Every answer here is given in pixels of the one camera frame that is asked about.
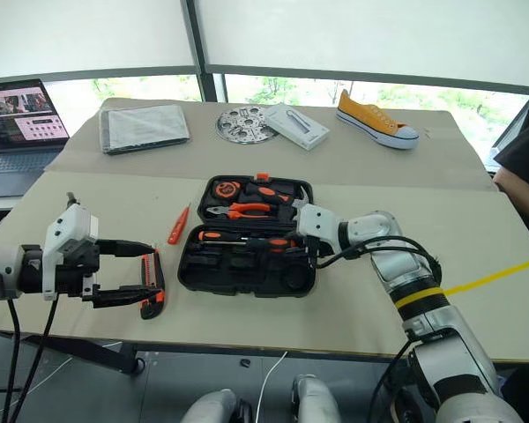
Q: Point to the dark window frame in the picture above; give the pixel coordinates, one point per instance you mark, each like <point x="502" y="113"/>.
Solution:
<point x="198" y="44"/>

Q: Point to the flat white product box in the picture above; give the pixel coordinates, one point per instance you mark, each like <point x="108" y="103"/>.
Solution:
<point x="295" y="128"/>

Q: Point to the dark open laptop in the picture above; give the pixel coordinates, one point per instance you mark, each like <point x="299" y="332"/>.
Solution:
<point x="17" y="114"/>

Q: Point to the yellow canvas sneaker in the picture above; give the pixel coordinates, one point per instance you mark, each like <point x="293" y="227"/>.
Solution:
<point x="370" y="119"/>

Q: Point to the folded grey cloth in bag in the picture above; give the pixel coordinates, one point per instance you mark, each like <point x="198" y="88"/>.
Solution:
<point x="143" y="128"/>

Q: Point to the small black floor clip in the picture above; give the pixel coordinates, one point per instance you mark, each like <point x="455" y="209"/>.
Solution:
<point x="245" y="363"/>

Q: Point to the orange black tape measure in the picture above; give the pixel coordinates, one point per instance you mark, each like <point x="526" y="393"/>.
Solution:
<point x="225" y="188"/>

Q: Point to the white roller blind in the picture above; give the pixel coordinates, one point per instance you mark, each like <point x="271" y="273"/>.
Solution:
<point x="84" y="31"/>
<point x="370" y="31"/>

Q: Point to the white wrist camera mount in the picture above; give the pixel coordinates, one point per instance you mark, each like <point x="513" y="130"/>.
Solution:
<point x="68" y="224"/>
<point x="319" y="224"/>

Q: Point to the black table leg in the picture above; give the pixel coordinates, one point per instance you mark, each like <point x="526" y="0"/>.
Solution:
<point x="88" y="352"/>

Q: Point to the grey laptop lid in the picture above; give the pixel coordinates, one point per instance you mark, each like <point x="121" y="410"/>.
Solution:
<point x="509" y="132"/>

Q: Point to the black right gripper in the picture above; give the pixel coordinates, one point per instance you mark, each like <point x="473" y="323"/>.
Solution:
<point x="319" y="249"/>

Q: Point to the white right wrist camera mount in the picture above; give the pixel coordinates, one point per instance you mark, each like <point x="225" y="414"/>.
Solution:
<point x="319" y="224"/>

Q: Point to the black orange utility knife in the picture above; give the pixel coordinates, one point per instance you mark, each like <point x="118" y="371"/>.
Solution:
<point x="158" y="273"/>

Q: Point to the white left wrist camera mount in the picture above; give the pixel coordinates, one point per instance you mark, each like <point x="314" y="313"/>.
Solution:
<point x="68" y="224"/>

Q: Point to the person in black shirt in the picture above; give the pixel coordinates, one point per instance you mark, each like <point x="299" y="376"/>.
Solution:
<point x="526" y="158"/>

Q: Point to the round perforated metal disc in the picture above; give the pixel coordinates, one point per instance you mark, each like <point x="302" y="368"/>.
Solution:
<point x="238" y="125"/>

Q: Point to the silver rounded robot shell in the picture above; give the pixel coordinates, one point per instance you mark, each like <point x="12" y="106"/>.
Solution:
<point x="216" y="407"/>
<point x="315" y="401"/>

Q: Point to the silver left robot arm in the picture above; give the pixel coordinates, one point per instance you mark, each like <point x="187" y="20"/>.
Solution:
<point x="0" y="264"/>

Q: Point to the orange voltage tester pen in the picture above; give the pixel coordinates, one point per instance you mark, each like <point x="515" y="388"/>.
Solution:
<point x="177" y="229"/>

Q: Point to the yellow tape strip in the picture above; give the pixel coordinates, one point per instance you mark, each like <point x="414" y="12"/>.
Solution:
<point x="493" y="276"/>

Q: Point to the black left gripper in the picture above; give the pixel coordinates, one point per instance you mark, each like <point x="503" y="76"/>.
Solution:
<point x="79" y="264"/>

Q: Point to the black plastic tool case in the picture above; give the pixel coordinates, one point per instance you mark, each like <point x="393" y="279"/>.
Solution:
<point x="247" y="275"/>

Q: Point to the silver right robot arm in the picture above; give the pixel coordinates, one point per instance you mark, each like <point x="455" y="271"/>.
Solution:
<point x="392" y="260"/>

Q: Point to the orange black screwdriver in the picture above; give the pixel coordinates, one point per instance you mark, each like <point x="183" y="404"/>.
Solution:
<point x="273" y="243"/>
<point x="216" y="235"/>

